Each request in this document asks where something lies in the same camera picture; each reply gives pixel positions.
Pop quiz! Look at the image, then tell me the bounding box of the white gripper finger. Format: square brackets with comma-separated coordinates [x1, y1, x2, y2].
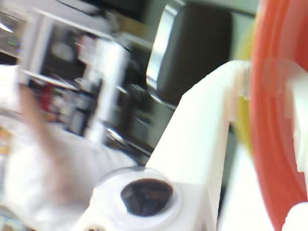
[286, 64, 308, 173]
[77, 60, 251, 231]

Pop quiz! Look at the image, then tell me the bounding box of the orange plate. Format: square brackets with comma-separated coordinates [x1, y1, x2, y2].
[249, 0, 308, 231]

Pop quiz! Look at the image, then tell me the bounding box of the person's bare forearm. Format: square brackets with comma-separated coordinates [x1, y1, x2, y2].
[16, 86, 80, 207]

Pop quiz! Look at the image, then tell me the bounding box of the yellow plate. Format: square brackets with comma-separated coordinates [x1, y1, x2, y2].
[237, 21, 255, 157]

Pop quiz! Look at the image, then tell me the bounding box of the white storage shelf unit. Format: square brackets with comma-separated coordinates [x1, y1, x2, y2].
[19, 9, 130, 145]

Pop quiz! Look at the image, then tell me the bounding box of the person's white shirt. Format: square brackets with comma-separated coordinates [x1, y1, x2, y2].
[0, 115, 138, 231]

